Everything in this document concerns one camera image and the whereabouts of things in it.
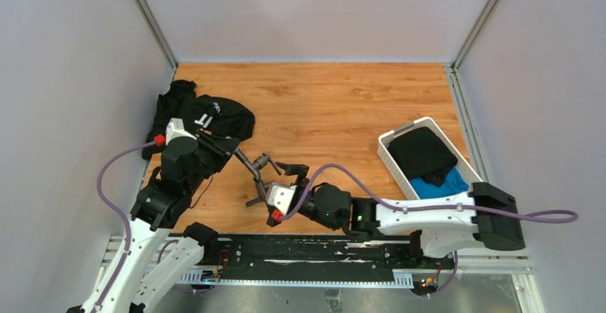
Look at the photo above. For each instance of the grey faucet with lever handle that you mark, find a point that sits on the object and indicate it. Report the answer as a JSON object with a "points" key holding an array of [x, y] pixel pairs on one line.
{"points": [[255, 168]]}

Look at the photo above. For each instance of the black cloth in basket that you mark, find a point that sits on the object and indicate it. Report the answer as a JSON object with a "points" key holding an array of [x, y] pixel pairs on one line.
{"points": [[421, 154]]}

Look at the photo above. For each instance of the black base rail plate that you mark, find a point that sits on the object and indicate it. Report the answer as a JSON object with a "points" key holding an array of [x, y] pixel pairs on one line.
{"points": [[289, 261]]}

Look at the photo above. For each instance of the white plastic basket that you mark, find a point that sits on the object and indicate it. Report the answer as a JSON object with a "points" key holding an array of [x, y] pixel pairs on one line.
{"points": [[460, 177]]}

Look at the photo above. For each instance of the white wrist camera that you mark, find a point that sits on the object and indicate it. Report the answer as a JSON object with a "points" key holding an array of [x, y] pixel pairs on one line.
{"points": [[175, 129], [280, 197]]}

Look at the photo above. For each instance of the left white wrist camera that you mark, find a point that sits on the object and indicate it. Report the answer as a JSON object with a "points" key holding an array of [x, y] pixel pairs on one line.
{"points": [[175, 129]]}

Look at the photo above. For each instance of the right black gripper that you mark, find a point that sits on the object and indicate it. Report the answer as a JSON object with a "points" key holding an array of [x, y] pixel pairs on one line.
{"points": [[301, 173]]}

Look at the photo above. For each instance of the black cloth with white print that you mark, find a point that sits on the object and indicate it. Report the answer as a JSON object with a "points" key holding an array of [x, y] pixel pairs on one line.
{"points": [[220, 116]]}

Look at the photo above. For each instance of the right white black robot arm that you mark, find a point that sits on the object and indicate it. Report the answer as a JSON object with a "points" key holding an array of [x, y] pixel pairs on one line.
{"points": [[481, 217]]}

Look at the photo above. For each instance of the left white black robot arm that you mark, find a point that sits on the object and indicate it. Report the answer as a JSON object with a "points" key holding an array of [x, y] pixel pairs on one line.
{"points": [[130, 284]]}

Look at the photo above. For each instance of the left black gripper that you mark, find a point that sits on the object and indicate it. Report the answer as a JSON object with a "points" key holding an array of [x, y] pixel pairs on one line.
{"points": [[221, 148]]}

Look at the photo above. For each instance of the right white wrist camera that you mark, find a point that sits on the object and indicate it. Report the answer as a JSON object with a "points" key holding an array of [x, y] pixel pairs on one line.
{"points": [[280, 197]]}

